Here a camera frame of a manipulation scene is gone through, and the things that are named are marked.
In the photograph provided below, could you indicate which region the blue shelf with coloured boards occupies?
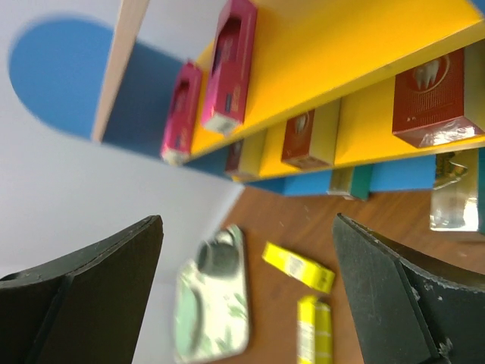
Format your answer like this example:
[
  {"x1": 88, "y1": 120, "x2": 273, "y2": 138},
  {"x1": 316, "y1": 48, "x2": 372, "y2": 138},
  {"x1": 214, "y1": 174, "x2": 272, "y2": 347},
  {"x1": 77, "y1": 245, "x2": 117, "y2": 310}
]
[{"x1": 1, "y1": 1, "x2": 484, "y2": 187}]

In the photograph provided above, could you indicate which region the yellow toothpaste box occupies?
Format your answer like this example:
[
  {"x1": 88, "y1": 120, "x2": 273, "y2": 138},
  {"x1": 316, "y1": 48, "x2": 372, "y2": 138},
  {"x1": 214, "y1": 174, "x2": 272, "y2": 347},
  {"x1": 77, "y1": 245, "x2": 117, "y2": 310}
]
[
  {"x1": 262, "y1": 242, "x2": 335, "y2": 294},
  {"x1": 296, "y1": 296, "x2": 333, "y2": 364}
]

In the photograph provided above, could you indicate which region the grey ceramic mug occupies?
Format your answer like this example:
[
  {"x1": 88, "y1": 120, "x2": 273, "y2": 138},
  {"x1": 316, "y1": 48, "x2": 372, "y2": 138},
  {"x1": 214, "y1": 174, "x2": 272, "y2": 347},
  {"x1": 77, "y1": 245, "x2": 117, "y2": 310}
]
[{"x1": 196, "y1": 229, "x2": 239, "y2": 278}]

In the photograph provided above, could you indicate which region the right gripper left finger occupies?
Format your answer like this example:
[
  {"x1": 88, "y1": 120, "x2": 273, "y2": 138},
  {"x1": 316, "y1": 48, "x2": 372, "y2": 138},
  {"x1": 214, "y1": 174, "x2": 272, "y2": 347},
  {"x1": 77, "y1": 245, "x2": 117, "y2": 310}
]
[{"x1": 1, "y1": 215, "x2": 164, "y2": 363}]

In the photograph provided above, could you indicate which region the red 3D toothpaste box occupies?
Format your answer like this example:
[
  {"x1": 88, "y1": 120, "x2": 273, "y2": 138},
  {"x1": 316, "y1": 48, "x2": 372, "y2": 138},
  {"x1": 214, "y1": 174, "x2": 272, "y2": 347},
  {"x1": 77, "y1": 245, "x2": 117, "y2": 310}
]
[
  {"x1": 392, "y1": 40, "x2": 484, "y2": 148},
  {"x1": 281, "y1": 109, "x2": 337, "y2": 170}
]

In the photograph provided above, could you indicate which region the dark red toothpaste box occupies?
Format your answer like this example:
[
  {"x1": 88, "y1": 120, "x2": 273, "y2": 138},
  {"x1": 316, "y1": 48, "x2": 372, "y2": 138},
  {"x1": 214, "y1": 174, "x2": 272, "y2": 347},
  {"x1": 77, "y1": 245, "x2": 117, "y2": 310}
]
[{"x1": 225, "y1": 140, "x2": 244, "y2": 177}]

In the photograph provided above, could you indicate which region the floral leaf print tray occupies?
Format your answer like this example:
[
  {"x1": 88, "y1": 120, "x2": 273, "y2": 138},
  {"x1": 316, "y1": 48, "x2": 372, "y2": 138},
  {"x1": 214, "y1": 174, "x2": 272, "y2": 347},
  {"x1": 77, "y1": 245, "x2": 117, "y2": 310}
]
[{"x1": 174, "y1": 224, "x2": 250, "y2": 363}]

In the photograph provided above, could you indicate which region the small pink toothpaste box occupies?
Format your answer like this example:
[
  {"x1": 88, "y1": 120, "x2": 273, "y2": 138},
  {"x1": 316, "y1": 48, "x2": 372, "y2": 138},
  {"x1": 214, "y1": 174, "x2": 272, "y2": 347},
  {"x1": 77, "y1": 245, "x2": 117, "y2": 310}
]
[{"x1": 201, "y1": 0, "x2": 258, "y2": 136}]

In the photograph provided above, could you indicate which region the mint green ceramic plate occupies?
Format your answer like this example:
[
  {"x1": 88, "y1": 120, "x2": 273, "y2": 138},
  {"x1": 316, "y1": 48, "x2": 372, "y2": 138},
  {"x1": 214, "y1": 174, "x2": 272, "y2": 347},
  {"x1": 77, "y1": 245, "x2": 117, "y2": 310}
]
[{"x1": 174, "y1": 287, "x2": 202, "y2": 356}]

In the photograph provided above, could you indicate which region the teal green tea toothpaste box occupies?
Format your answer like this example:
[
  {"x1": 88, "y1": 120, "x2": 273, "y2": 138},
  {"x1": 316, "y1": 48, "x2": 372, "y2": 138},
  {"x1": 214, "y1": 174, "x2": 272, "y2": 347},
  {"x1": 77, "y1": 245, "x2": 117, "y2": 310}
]
[{"x1": 430, "y1": 148, "x2": 484, "y2": 235}]

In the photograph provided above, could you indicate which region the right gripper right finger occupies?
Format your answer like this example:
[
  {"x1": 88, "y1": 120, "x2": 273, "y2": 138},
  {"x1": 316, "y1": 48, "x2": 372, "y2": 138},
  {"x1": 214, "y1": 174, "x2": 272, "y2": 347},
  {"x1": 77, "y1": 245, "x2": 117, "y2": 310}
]
[{"x1": 332, "y1": 214, "x2": 484, "y2": 363}]

